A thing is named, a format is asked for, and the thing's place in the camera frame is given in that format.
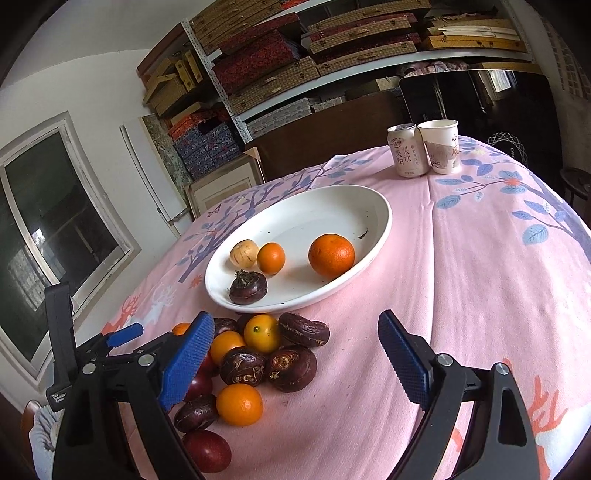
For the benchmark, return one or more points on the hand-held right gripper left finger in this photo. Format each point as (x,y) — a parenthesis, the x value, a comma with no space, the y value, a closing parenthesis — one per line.
(187,364)

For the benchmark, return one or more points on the light wooden picture frame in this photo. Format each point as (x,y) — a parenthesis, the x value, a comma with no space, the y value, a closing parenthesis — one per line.
(221,184)

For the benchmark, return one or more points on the white metal shelf rack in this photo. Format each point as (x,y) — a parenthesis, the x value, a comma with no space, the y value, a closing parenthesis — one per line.
(461,56)

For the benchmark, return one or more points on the white beverage can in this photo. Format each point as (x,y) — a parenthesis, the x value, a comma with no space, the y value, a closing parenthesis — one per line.
(406,152)

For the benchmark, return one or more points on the stack of woven straw boxes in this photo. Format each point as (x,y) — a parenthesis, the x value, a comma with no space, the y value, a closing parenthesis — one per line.
(351,60)

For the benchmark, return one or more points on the brown wooden board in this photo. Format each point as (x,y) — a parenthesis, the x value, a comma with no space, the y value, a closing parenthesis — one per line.
(323,143)

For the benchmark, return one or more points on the water chestnut with sprout tuft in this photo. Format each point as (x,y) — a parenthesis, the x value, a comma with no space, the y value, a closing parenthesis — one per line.
(248,290)

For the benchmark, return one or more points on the white leaning board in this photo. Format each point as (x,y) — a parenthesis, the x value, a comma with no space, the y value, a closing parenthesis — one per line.
(147,166)

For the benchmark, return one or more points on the white oval plate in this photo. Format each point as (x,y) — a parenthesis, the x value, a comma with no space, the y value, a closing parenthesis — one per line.
(300,217)

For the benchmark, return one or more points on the white paper cup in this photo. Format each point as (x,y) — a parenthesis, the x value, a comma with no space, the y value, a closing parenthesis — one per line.
(441,147)

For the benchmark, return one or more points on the stack of blue patterned boxes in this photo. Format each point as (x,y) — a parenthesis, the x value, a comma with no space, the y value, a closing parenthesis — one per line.
(207,147)

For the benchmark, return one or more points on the orange patterned box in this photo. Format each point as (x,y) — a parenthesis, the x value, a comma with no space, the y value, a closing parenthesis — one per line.
(187,125)

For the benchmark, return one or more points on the dark brown water chestnut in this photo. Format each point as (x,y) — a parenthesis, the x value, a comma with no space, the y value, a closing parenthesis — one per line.
(242,367)
(196,413)
(291,369)

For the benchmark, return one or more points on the green marbled panel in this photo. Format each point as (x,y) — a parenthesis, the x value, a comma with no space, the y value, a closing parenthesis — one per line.
(164,147)

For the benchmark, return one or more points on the pink printed tablecloth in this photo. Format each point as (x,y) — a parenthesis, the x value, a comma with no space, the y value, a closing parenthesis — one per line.
(461,277)

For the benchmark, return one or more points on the white framed window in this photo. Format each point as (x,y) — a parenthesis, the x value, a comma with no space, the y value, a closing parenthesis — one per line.
(55,221)

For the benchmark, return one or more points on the pale yellow round fruit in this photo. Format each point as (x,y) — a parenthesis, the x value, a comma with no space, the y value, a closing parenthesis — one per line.
(242,254)

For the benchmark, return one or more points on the stack of tan wooden boxes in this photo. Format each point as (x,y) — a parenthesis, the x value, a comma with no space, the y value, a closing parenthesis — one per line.
(475,37)

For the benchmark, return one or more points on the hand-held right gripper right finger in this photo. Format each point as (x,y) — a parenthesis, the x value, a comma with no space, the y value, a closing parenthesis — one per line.
(404,364)

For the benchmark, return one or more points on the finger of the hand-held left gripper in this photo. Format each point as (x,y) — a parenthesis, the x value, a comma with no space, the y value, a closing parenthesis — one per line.
(124,333)

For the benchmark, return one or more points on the pink folded cloth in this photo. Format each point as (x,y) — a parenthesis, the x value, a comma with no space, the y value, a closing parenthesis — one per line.
(429,68)

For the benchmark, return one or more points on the black glossy cabinet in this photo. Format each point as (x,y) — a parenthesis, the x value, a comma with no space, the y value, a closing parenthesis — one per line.
(485,101)

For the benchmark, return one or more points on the wrinkled water chestnut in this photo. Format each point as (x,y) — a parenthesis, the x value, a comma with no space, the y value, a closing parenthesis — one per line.
(302,330)

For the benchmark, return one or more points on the dark wooden chair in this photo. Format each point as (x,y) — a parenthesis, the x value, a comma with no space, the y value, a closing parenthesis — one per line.
(577,184)

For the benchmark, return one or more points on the stack of grey patterned boxes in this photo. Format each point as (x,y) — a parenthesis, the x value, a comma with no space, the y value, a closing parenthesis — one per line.
(286,115)

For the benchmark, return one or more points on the small yellow orange with spot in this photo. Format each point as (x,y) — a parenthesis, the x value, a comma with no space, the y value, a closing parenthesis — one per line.
(262,333)

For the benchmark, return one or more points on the grey white knitted cloth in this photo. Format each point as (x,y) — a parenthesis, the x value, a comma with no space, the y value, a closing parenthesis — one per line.
(44,438)

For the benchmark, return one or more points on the stack of red patterned boxes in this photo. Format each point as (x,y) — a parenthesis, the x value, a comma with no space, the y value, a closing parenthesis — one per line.
(254,60)

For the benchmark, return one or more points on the large orange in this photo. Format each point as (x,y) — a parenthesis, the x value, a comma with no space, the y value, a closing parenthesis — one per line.
(331,256)

